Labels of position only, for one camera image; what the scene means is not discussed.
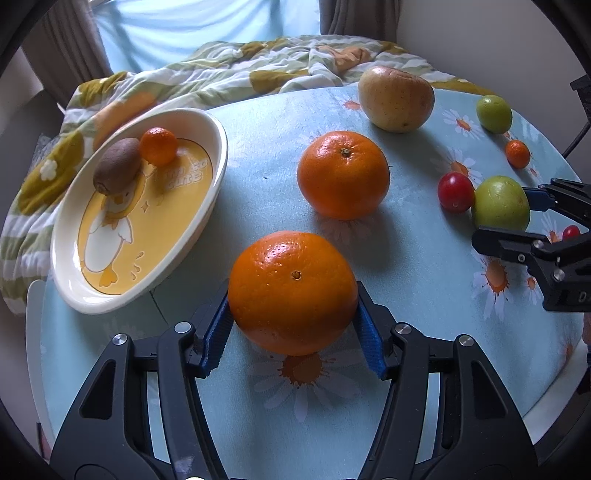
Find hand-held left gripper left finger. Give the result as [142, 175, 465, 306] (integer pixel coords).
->
[48, 290, 232, 480]

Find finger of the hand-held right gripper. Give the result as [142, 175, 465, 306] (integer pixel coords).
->
[471, 225, 591, 312]
[522, 178, 591, 217]

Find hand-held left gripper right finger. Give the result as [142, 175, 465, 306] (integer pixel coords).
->
[353, 279, 541, 480]

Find large green jujube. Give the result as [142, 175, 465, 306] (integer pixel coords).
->
[471, 176, 531, 233]

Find tiny orange kumquat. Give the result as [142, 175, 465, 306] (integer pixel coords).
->
[506, 140, 531, 169]

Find large orange with dot navel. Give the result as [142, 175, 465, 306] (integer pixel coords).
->
[228, 232, 358, 357]

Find small green jujube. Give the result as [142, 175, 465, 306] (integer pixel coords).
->
[476, 95, 513, 135]

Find cream plate with duck print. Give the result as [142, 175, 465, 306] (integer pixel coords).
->
[50, 108, 229, 315]

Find large orange with stem calyx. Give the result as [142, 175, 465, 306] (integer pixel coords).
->
[297, 130, 391, 220]

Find yellow wrinkled apple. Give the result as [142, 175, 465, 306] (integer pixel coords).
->
[358, 66, 435, 134]

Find blue daisy tablecloth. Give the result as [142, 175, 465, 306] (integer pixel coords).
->
[39, 85, 585, 462]

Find brown kiwi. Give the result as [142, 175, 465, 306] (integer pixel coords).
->
[93, 137, 141, 195]

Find small mandarin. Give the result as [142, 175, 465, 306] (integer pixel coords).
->
[139, 127, 179, 167]

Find brown curtain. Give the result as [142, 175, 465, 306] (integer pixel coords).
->
[23, 0, 116, 93]
[318, 0, 400, 44]

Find grey textured mat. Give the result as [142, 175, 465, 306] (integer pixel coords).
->
[37, 133, 63, 162]

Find floral striped blanket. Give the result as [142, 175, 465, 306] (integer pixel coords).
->
[0, 34, 490, 315]

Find window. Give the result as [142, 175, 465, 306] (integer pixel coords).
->
[95, 0, 324, 75]

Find black cable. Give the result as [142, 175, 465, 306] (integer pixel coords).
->
[561, 76, 591, 158]

